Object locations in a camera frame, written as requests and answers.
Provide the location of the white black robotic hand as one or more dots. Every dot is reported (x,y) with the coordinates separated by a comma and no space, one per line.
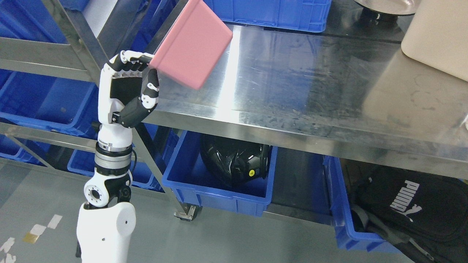
(124,99)

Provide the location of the pink plastic storage box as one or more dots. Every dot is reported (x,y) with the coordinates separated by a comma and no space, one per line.
(190,43)

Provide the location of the blue shelf bin left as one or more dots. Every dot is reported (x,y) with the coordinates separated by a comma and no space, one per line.
(49,103)

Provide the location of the stainless steel shelf rack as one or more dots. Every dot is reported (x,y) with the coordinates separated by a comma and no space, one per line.
(69,39)

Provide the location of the cream plastic container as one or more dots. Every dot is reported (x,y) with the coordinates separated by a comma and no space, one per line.
(438,36)

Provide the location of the blue bin with helmet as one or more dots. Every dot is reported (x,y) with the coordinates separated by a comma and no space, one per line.
(191,182)

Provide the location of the black helmet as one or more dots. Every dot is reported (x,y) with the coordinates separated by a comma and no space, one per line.
(234,162)

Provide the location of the blue crate on table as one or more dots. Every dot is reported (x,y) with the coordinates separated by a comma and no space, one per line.
(299,15)

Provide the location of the stainless steel table cart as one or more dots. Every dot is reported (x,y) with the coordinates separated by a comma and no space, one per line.
(348,92)

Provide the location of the blue bin with backpack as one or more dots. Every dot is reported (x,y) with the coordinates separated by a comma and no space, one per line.
(346,236)

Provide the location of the black Puma backpack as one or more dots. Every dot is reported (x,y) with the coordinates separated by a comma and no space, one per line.
(422,215)

